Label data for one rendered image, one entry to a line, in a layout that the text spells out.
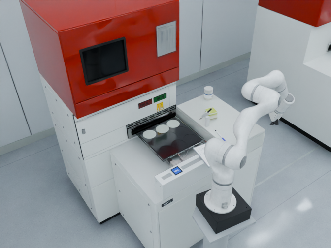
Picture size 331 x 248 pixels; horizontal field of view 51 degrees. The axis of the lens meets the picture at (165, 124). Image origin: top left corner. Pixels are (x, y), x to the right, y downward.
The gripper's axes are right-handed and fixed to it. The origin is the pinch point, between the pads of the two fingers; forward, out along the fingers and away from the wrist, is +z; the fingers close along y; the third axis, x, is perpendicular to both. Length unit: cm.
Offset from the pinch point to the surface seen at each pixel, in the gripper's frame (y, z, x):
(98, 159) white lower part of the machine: 1, 30, -126
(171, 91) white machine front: -38, 11, -64
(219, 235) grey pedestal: 73, -17, -63
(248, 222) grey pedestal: 69, -15, -44
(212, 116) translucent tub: -11.3, 8.1, -39.5
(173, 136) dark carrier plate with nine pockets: -4, 17, -69
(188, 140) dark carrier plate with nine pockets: 3, 13, -60
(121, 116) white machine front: -21, 8, -105
